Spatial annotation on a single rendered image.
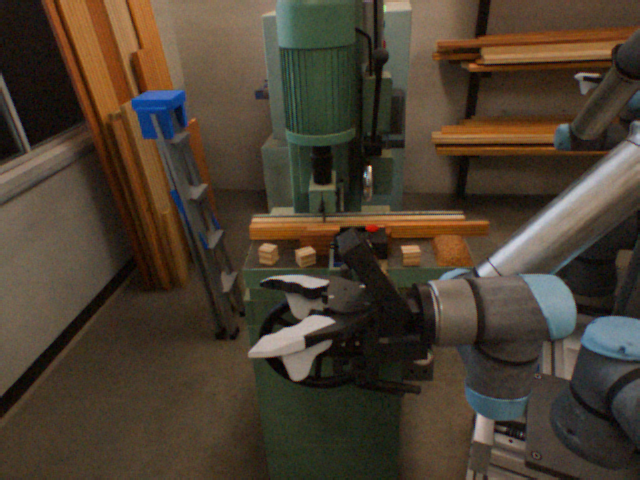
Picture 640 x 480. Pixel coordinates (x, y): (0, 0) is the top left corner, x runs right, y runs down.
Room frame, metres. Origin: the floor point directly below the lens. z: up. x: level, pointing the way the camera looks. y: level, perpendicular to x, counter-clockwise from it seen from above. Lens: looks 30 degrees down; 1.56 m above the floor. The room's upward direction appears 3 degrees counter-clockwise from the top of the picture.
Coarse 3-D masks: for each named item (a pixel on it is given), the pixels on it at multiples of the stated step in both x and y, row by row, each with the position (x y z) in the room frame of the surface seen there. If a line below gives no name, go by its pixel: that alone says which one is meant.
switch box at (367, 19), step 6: (366, 0) 1.43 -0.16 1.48; (372, 0) 1.43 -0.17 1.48; (378, 0) 1.43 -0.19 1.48; (366, 6) 1.43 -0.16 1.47; (372, 6) 1.43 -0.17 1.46; (378, 6) 1.42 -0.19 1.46; (366, 12) 1.43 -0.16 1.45; (372, 12) 1.43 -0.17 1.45; (378, 12) 1.42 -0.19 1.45; (366, 18) 1.43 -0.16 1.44; (372, 18) 1.43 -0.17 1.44; (378, 18) 1.42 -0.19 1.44; (366, 24) 1.43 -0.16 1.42; (372, 24) 1.43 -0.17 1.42; (378, 24) 1.42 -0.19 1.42; (366, 30) 1.43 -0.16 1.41; (372, 30) 1.43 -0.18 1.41; (378, 30) 1.42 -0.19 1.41; (372, 36) 1.43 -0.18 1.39; (378, 36) 1.42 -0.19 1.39; (366, 42) 1.43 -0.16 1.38; (372, 42) 1.43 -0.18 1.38; (378, 42) 1.42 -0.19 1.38; (366, 48) 1.43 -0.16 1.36; (372, 48) 1.43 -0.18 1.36; (366, 54) 1.43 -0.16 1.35; (372, 54) 1.43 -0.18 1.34; (366, 60) 1.43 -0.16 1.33; (372, 60) 1.43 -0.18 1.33
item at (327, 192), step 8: (312, 176) 1.21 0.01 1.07; (312, 184) 1.16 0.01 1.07; (328, 184) 1.15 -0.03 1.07; (312, 192) 1.12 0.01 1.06; (320, 192) 1.12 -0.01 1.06; (328, 192) 1.12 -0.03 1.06; (336, 192) 1.13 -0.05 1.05; (312, 200) 1.12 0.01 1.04; (320, 200) 1.12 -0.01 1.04; (328, 200) 1.12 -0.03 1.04; (312, 208) 1.12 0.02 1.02; (328, 208) 1.12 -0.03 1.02
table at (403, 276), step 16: (256, 240) 1.17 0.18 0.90; (272, 240) 1.16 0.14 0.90; (288, 240) 1.16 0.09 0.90; (400, 240) 1.13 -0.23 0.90; (416, 240) 1.12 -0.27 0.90; (464, 240) 1.11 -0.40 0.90; (256, 256) 1.08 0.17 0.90; (288, 256) 1.07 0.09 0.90; (320, 256) 1.06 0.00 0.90; (432, 256) 1.03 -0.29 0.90; (256, 272) 1.02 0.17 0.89; (272, 272) 1.01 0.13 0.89; (288, 272) 1.01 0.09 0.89; (304, 272) 1.01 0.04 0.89; (320, 272) 1.00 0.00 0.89; (400, 272) 0.99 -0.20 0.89; (416, 272) 0.98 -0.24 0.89; (432, 272) 0.98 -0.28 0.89
